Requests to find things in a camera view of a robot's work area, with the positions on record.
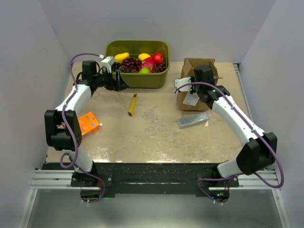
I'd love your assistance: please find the brown cardboard express box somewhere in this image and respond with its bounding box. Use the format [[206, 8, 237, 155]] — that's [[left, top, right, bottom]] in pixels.
[[177, 58, 220, 112]]

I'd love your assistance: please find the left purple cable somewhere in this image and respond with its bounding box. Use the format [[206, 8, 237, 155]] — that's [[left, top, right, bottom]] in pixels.
[[59, 52, 106, 204]]

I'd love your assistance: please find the dark red grape bunch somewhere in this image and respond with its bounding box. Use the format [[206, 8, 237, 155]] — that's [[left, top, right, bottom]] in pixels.
[[154, 62, 167, 73]]

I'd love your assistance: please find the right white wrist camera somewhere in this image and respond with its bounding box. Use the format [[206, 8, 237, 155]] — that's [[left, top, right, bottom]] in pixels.
[[174, 76, 195, 94]]

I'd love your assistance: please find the orange carton box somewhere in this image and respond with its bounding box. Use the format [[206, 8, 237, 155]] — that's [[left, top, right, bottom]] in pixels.
[[78, 112, 101, 137]]

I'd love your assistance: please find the green lime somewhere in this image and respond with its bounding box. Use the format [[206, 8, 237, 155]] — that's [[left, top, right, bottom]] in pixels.
[[138, 67, 151, 74]]

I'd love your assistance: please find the pink dragon fruit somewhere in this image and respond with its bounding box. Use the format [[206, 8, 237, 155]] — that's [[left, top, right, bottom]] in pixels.
[[140, 57, 156, 73]]

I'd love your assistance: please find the red apple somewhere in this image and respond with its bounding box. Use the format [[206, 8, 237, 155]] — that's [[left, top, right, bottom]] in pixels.
[[152, 52, 164, 65]]

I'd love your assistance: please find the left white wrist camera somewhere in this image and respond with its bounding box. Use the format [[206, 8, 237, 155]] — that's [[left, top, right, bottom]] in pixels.
[[100, 56, 115, 73]]

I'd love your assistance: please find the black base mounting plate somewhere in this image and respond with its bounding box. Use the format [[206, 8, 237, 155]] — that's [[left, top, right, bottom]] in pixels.
[[42, 162, 239, 199]]

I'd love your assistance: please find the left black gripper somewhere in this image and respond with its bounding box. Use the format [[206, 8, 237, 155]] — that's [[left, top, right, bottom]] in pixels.
[[94, 68, 129, 92]]

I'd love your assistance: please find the yellow mango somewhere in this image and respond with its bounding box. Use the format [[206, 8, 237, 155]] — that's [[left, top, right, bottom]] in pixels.
[[114, 52, 130, 64]]

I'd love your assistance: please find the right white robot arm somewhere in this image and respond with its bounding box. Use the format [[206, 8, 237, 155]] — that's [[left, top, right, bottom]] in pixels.
[[192, 65, 277, 187]]

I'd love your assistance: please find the yellow lemon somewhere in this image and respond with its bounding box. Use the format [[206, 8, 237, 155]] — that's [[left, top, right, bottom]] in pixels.
[[138, 53, 151, 61]]

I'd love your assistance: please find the olive green plastic bin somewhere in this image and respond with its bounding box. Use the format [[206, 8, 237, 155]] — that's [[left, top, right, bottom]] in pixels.
[[105, 40, 170, 89]]

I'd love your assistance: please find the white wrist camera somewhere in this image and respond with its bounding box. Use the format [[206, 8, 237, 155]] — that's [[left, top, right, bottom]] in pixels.
[[100, 56, 115, 73], [174, 76, 195, 94]]

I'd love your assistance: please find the dark black grape bunch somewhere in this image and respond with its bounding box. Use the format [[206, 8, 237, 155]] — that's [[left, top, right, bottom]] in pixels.
[[113, 62, 120, 70]]

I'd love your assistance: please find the silver rectangular box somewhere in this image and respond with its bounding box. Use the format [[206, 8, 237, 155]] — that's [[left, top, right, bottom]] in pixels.
[[178, 112, 209, 129]]

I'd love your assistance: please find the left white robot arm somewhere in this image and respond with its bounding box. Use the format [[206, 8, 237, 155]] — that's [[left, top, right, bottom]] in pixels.
[[44, 56, 129, 186]]

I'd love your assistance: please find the yellow black utility knife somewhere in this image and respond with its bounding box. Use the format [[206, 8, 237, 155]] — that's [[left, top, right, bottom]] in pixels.
[[128, 94, 137, 116]]

